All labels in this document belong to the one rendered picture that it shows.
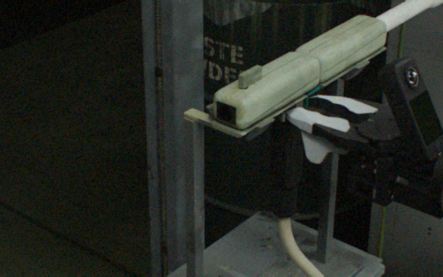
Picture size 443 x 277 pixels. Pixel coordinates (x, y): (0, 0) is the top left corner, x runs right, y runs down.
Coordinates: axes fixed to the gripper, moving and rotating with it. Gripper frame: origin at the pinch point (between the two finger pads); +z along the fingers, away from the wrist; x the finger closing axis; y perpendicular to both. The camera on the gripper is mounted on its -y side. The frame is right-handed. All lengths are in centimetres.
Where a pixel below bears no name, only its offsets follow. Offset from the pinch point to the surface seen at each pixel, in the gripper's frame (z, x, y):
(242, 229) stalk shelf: 16.4, 9.4, 30.2
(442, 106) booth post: 4, 47, 20
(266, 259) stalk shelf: 9.0, 5.8, 30.2
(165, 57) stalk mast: 19.3, -3.5, -1.8
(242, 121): 0.1, -12.2, -2.6
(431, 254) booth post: 2, 47, 49
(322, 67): 0.0, 3.4, -3.7
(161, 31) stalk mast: 19.9, -3.4, -5.2
